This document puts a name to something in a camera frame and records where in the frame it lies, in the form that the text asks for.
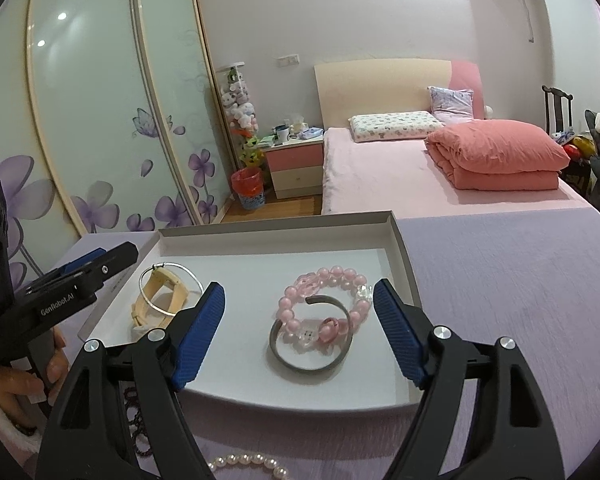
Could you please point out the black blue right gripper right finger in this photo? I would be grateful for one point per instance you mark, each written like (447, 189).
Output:
(511, 434)

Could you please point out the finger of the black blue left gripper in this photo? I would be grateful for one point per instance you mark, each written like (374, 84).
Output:
(93, 269)

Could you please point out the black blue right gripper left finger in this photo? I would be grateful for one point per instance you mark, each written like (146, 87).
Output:
(88, 435)

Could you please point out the person's left hand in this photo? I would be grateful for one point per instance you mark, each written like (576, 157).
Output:
(16, 383)

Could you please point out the thin silver bangle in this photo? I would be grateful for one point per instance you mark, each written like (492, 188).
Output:
(159, 276)

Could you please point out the floral sliding wardrobe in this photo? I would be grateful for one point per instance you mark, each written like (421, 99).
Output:
(109, 122)

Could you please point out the lilac bed cover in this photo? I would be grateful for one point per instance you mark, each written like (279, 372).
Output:
(531, 275)

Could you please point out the red waste bin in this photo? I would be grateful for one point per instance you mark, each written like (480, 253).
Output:
(248, 184)

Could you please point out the grey open bangle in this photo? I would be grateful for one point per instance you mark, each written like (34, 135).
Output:
(312, 346)

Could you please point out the plush toy column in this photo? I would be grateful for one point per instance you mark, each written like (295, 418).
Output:
(240, 116)

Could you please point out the pink white nightstand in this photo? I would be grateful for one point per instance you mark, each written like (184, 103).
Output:
(296, 167)

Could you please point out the folded coral duvet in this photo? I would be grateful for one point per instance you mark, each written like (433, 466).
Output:
(497, 155)

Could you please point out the pink bed sheet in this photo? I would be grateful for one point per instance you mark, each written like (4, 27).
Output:
(400, 176)

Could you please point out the beige pink headboard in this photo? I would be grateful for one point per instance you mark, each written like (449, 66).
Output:
(389, 85)

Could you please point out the patterned white pillow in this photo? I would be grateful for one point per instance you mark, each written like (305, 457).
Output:
(393, 126)

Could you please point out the lilac floral pillow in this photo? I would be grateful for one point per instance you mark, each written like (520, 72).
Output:
(448, 101)

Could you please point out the dark wooden chair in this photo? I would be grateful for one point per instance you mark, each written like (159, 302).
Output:
(559, 126)

